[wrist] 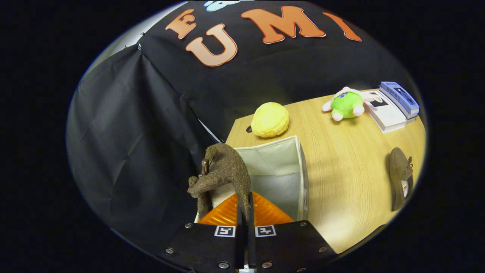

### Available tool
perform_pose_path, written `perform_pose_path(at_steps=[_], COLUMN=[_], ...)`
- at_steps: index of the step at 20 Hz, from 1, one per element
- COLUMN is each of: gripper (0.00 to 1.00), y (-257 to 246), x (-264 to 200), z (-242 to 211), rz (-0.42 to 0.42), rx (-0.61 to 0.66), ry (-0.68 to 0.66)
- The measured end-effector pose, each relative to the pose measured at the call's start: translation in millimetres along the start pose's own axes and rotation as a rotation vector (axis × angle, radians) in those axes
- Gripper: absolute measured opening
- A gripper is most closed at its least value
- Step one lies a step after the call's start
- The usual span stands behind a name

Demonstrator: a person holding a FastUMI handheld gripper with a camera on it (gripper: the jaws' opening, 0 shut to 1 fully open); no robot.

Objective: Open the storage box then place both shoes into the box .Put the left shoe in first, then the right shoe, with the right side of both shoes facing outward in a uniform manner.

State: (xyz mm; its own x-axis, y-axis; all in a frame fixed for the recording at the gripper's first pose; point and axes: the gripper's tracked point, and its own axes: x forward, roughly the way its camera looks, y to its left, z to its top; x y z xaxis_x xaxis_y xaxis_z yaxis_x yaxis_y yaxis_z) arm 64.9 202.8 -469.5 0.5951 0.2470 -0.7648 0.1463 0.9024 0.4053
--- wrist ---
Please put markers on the yellow bumpy plush toy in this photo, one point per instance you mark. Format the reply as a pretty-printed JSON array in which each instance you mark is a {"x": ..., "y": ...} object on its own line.
[{"x": 269, "y": 119}]

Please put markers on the cream fabric storage box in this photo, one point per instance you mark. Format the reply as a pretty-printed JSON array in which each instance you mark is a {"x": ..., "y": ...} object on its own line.
[{"x": 276, "y": 163}]

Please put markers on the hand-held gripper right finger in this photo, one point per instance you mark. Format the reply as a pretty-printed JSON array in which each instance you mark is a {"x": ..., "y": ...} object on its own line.
[{"x": 251, "y": 242}]

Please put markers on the blue cover book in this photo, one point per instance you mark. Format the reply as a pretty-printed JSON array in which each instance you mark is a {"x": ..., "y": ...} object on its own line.
[
  {"x": 407, "y": 113},
  {"x": 399, "y": 94}
]

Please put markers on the brown fuzzy shoe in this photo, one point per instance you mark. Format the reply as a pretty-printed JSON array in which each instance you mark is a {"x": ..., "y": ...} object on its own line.
[
  {"x": 398, "y": 170},
  {"x": 223, "y": 167}
]

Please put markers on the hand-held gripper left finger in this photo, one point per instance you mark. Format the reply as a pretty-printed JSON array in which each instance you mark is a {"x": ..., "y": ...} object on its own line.
[{"x": 239, "y": 242}]

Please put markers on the green and pink plush toy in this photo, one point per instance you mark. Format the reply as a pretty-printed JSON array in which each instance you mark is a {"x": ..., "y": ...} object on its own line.
[{"x": 346, "y": 104}]

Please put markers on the thick white book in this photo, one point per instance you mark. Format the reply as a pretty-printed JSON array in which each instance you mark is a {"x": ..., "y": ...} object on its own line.
[{"x": 386, "y": 112}]

